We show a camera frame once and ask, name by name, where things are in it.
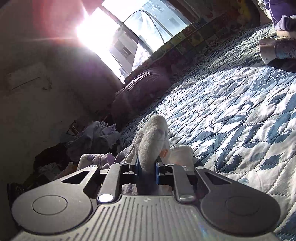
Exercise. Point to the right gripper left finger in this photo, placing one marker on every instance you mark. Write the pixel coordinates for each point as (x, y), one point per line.
(118, 175)

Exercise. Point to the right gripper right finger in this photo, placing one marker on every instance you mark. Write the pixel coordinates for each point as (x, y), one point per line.
(175, 176)

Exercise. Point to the white floral baby garment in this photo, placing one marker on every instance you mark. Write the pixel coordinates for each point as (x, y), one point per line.
(150, 142)

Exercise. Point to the stack of folded grey clothes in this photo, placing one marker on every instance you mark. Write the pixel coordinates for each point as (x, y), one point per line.
(97, 138)

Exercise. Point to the purple pillow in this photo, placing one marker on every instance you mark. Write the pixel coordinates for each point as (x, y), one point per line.
(139, 93)

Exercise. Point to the blue white patterned quilt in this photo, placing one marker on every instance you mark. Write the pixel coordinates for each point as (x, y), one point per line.
(238, 116)

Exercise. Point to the white grey sock garment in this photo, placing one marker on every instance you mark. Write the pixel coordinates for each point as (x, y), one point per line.
(282, 48)

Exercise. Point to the tan brown garment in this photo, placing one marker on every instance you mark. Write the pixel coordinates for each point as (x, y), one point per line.
(291, 34)

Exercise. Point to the yellow pikachu plush toy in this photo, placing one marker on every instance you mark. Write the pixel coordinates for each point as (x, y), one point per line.
(244, 12)

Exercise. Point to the purple garment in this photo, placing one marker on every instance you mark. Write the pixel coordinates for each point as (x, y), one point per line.
(282, 14)

